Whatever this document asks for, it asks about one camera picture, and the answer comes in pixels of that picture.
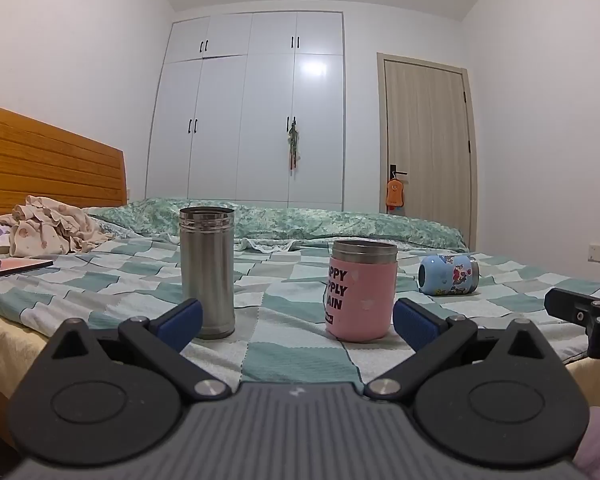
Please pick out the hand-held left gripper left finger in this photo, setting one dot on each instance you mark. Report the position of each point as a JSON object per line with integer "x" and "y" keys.
{"x": 182, "y": 322}

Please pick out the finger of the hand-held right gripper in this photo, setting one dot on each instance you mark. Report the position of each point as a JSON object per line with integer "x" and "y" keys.
{"x": 570, "y": 306}

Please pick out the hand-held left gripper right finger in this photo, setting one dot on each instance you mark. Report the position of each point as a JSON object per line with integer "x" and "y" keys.
{"x": 414, "y": 324}

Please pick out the blue cartoon cup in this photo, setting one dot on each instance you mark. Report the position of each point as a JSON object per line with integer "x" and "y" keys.
{"x": 447, "y": 275}

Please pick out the tall stainless steel cup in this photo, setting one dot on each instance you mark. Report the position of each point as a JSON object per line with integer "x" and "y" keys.
{"x": 207, "y": 280}

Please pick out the pink printed cup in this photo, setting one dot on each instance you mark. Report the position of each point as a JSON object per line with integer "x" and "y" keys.
{"x": 362, "y": 300}

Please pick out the checkered green bedsheet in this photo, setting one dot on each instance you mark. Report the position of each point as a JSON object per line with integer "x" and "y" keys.
{"x": 290, "y": 305}

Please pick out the orange hanging toy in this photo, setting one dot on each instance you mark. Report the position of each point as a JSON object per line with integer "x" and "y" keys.
{"x": 394, "y": 195}

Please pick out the green floral quilt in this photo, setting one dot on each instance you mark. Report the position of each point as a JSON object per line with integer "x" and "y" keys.
{"x": 300, "y": 222}

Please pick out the pile of beige clothes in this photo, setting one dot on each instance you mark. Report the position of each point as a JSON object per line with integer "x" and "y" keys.
{"x": 50, "y": 227}

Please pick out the cream mattress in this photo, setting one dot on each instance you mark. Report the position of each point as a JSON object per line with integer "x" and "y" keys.
{"x": 10, "y": 335}

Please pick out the pink flat tablet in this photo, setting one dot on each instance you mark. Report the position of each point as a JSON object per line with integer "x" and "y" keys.
{"x": 17, "y": 266}

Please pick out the beige wooden door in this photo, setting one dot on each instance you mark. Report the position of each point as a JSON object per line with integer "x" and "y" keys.
{"x": 427, "y": 150}

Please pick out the wooden bed headboard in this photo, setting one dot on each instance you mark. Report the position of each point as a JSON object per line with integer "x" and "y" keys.
{"x": 45, "y": 165}

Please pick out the green hanging ornament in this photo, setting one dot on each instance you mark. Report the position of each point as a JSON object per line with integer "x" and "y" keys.
{"x": 293, "y": 142}

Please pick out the white wardrobe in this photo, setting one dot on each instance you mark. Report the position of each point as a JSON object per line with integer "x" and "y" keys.
{"x": 245, "y": 110}

